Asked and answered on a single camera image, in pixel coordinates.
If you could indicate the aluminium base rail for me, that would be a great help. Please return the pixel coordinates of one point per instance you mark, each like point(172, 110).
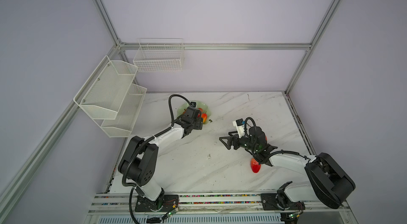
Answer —
point(205, 208)

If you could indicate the red fake strawberry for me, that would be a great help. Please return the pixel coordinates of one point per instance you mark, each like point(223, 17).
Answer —
point(255, 166)

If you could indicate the aluminium frame corner post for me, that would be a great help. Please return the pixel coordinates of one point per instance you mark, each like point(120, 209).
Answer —
point(100, 7)

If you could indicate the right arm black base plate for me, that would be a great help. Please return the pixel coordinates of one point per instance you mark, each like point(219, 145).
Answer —
point(275, 201)

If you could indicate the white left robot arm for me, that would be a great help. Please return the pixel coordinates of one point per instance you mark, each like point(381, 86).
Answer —
point(138, 163)

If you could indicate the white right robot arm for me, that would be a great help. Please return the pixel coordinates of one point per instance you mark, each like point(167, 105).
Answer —
point(327, 181)

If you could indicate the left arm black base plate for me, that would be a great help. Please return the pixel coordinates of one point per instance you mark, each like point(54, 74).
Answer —
point(164, 203)

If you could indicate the horizontal aluminium frame bar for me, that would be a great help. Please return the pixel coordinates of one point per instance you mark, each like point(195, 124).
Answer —
point(219, 46)

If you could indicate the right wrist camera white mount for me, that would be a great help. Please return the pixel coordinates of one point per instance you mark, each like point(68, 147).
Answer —
point(239, 125)

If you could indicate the right aluminium frame post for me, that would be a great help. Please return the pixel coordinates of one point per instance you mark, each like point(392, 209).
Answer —
point(327, 18)

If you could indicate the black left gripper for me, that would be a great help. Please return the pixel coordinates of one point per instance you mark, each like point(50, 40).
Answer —
point(198, 123)

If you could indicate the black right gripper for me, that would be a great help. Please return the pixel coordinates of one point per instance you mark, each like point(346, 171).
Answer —
point(230, 140)

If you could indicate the green glass fruit bowl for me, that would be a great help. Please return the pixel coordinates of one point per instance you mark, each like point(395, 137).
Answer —
point(200, 105)

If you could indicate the orange yellow fake mango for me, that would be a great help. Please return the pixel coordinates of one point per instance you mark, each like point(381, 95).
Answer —
point(204, 117)

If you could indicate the white perforated two-tier shelf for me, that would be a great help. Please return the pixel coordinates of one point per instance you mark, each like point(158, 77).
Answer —
point(111, 98)

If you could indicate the white wire wall basket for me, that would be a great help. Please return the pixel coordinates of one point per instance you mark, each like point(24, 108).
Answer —
point(159, 55)

